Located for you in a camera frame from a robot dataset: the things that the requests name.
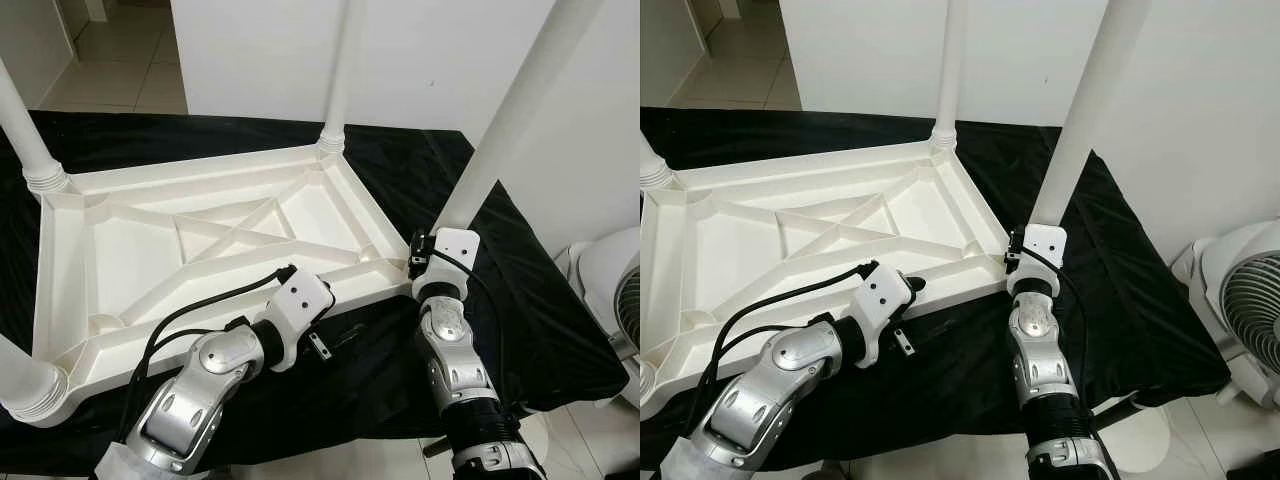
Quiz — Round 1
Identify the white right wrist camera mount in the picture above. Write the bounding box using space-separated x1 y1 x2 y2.
1008 225 1070 296
412 228 482 301

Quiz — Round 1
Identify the black table cloth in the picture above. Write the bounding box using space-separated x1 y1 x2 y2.
640 107 1231 471
0 110 631 476

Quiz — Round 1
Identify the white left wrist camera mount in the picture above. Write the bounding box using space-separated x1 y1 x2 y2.
262 268 337 373
850 263 917 366

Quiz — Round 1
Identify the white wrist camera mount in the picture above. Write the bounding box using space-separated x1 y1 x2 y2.
412 228 482 301
262 268 337 373
1008 225 1070 296
850 263 917 366

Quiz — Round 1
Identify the white plastic table leg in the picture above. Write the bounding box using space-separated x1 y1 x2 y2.
318 0 366 156
1028 0 1151 229
930 0 969 153
0 335 69 429
430 0 606 236
0 60 71 196
640 135 673 193

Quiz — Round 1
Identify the white pedestal fan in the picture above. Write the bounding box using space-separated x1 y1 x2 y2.
555 228 641 361
1170 218 1280 406

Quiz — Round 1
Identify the white plastic children table top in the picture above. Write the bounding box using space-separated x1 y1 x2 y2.
640 140 1021 416
30 143 426 411

